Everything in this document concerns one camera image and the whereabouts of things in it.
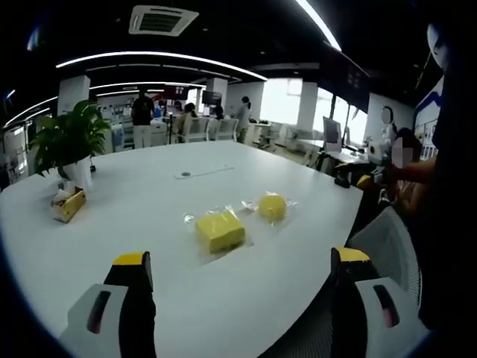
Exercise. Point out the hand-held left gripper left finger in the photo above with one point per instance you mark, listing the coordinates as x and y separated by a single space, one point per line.
108 320

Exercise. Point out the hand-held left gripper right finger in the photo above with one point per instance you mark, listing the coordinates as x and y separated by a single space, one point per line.
372 317

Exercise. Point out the straight ceiling light strip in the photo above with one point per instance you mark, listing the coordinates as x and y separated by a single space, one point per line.
320 24

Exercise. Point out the computer monitor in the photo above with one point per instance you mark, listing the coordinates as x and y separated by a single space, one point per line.
331 134

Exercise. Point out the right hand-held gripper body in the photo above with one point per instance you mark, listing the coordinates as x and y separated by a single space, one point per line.
378 153

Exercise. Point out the yellow round silicone block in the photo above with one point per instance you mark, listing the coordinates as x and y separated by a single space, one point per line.
273 207

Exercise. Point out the yellow tissue box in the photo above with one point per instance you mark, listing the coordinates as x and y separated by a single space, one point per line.
71 204

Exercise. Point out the person's dark clothing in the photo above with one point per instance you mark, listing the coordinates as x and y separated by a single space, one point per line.
454 168

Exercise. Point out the yellow rectangular silicone block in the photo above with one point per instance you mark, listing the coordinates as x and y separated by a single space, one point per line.
218 229

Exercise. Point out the row of white office chairs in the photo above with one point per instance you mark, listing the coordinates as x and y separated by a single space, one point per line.
214 128

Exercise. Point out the dark wall screen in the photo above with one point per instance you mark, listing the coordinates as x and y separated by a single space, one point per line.
211 97

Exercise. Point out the ceiling air conditioner unit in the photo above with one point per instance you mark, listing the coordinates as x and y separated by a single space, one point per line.
162 20

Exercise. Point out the curved ceiling light strip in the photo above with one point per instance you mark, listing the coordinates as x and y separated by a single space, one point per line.
160 56

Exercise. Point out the green potted plant white pot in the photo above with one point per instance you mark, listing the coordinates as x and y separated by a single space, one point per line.
71 138

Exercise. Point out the grey mesh office chair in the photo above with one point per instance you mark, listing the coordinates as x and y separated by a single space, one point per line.
387 242

